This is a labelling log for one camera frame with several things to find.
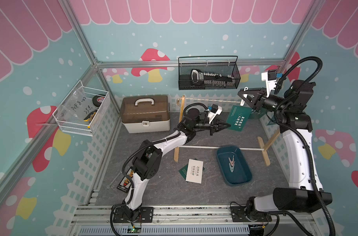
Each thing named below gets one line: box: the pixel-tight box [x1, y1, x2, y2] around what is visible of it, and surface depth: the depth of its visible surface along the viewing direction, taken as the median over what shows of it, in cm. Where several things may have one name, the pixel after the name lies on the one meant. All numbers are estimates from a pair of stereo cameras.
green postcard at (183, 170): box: [178, 157, 206, 181], surface depth 91 cm
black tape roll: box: [92, 95, 105, 108], surface depth 82 cm
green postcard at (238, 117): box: [226, 104, 253, 132], surface depth 71 cm
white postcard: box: [185, 158, 204, 184], surface depth 91 cm
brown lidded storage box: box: [119, 94, 171, 134], surface depth 99 cm
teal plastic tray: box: [216, 145, 253, 187], surface depth 91 cm
